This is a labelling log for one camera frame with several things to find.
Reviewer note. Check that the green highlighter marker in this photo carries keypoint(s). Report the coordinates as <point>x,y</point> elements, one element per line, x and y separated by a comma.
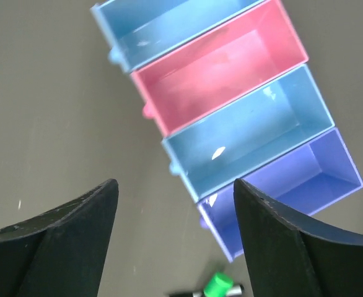
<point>218,285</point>

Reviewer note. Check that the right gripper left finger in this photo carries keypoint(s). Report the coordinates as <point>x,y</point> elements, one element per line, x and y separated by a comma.
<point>60,252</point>

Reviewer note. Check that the black white pen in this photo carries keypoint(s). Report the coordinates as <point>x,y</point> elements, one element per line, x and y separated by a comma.
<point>236,290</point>

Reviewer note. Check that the light blue drawer box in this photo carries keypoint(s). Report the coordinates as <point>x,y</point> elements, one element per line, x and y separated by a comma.
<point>138,32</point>

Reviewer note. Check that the pink drawer box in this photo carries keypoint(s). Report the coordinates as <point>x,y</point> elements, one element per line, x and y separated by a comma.
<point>219,67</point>

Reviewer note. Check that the purple drawer box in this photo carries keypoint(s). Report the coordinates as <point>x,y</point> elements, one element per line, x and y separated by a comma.
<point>309,179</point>

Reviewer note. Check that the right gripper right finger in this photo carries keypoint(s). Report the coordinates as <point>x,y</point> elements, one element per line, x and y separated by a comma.
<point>289,253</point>

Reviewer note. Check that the teal blue drawer box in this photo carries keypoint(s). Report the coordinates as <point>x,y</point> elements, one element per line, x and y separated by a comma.
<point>248,133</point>

